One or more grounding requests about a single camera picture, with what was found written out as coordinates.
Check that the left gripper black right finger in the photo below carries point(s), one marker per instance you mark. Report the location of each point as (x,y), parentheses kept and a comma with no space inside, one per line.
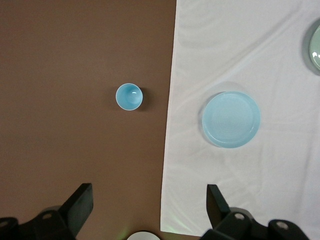
(217,207)

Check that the light blue plate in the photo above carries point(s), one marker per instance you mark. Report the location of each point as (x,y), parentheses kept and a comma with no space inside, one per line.
(231,119)

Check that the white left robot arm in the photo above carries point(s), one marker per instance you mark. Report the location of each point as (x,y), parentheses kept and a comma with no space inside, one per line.
(143,236)

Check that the white tablecloth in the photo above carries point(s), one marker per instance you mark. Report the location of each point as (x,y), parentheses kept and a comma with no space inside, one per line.
(225,50)

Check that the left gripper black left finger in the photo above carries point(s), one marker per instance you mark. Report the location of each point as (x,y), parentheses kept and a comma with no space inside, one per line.
(80,205)

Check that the pale green plate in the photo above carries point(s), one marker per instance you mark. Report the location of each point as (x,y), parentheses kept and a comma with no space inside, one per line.
(316,47)

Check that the small blue cup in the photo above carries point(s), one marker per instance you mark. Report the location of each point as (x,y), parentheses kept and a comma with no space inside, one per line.
(129,97)

